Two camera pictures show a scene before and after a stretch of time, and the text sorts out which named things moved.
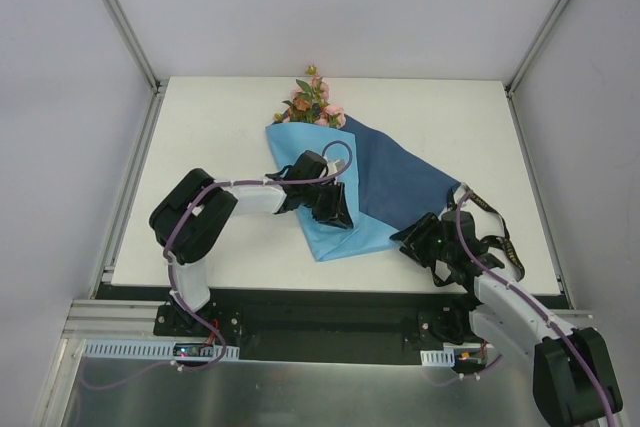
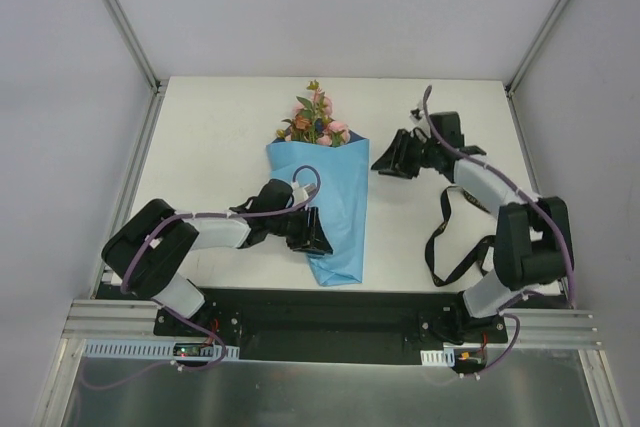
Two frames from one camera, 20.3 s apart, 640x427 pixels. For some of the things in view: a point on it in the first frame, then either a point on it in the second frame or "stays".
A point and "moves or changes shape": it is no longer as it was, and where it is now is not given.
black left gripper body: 329,201 to 304,227
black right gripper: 420,236 to 412,152
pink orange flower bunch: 302,109 to 303,127
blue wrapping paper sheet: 388,188 moves or changes shape
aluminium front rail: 94,321 stays
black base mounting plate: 323,327 stays
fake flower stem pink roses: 329,114 moves or changes shape
